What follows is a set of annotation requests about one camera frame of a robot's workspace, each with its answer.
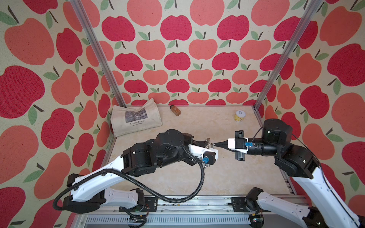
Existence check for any beige printed tote bag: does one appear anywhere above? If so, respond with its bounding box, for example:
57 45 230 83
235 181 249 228
111 99 163 137

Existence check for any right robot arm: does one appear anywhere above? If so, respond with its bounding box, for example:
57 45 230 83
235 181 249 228
214 119 365 228

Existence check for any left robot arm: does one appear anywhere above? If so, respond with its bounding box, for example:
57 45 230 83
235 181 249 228
53 129 218 214

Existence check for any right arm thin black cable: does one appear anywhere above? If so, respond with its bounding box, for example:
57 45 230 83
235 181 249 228
252 125 360 226

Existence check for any aluminium frame post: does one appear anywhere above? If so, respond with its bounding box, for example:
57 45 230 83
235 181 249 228
253 0 324 111
70 1 126 107

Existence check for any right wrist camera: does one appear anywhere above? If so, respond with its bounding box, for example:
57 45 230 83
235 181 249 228
228 137 255 153

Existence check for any right aluminium frame post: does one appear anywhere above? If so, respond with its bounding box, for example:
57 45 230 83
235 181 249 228
253 0 324 111

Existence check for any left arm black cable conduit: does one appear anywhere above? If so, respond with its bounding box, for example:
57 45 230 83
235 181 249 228
52 145 206 211

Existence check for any metal key organizer plate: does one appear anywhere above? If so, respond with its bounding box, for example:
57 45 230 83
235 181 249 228
204 138 214 149

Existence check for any left aluminium frame post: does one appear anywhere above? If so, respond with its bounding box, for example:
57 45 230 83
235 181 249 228
70 1 126 107

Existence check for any small amber bottle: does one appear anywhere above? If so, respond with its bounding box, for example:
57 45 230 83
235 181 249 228
170 105 181 116

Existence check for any front aluminium rail base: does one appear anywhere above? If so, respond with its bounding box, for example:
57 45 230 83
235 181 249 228
69 195 250 228

